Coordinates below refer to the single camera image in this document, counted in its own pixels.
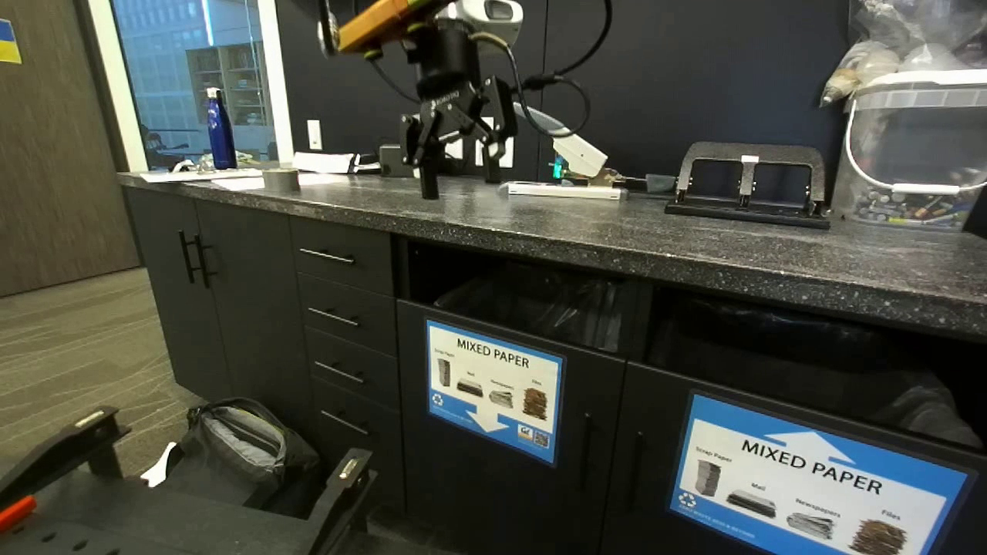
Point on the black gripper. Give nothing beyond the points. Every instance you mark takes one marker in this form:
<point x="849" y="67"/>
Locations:
<point x="454" y="100"/>

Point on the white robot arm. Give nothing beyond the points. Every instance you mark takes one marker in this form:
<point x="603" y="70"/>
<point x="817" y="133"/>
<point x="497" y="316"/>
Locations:
<point x="394" y="22"/>

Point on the black recycle bin bag left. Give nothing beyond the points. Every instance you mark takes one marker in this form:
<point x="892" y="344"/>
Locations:
<point x="581" y="310"/>

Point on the black recycle bin bag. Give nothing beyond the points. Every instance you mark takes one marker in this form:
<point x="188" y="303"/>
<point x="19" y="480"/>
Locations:
<point x="815" y="361"/>
<point x="581" y="310"/>

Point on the black recycle bin bag right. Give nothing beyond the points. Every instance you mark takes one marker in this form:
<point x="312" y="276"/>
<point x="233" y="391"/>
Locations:
<point x="815" y="361"/>

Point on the black power adapter box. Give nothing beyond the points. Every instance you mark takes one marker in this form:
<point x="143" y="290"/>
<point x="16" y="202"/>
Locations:
<point x="394" y="160"/>

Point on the grey white stapler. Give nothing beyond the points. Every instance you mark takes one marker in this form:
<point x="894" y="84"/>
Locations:
<point x="581" y="160"/>

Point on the blue water bottle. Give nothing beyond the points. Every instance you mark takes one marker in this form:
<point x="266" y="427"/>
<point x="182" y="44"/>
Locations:
<point x="221" y="132"/>

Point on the left mixed paper sign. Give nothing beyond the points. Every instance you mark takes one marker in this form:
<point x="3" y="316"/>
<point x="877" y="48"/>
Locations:
<point x="497" y="391"/>

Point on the mixed paper sign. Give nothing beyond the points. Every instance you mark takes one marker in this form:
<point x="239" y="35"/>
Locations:
<point x="789" y="488"/>
<point x="497" y="391"/>

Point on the black cabinet with drawers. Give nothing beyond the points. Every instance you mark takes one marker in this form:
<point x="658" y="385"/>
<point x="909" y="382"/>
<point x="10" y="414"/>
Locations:
<point x="315" y="303"/>

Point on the black three-hole punch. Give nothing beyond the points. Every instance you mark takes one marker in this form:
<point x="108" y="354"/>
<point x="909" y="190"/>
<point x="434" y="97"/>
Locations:
<point x="748" y="204"/>

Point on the black grey backpack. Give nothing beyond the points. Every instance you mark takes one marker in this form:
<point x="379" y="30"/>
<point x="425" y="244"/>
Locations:
<point x="244" y="455"/>

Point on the right mixed paper sign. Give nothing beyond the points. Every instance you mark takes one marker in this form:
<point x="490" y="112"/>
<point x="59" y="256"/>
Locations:
<point x="789" y="488"/>

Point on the plastic bag on container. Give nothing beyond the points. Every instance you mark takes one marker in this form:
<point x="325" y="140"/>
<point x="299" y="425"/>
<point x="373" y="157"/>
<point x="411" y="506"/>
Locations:
<point x="909" y="35"/>

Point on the clear plastic storage container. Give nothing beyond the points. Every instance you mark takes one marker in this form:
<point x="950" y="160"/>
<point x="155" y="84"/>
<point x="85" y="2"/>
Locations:
<point x="914" y="149"/>

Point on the white light switch plate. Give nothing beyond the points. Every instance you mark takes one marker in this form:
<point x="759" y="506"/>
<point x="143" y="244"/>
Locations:
<point x="315" y="133"/>

